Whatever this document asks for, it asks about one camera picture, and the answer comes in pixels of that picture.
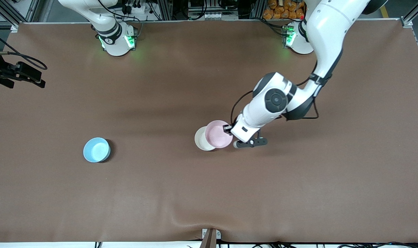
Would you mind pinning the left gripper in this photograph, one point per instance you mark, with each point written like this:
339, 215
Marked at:
227, 128

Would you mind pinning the pink bowl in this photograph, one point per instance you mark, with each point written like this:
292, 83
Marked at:
218, 135

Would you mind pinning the blue bowl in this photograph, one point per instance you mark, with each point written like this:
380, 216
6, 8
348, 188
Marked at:
96, 150

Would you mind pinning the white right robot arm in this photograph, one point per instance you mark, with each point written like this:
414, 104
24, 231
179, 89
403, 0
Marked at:
115, 44

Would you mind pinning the white bowl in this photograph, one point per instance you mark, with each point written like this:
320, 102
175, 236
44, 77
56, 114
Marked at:
200, 139

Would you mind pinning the brown table cover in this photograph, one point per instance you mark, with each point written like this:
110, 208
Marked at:
208, 193

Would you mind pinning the grey control box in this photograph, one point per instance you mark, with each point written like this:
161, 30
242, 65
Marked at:
212, 10

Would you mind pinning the bag of orange items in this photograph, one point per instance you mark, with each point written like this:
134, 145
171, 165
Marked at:
281, 10

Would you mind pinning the white power strip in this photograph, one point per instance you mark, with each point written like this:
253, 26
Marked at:
136, 8

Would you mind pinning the aluminium frame rail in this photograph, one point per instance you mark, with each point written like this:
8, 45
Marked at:
9, 13
414, 17

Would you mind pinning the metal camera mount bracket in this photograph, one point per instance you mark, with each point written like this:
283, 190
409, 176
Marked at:
210, 237

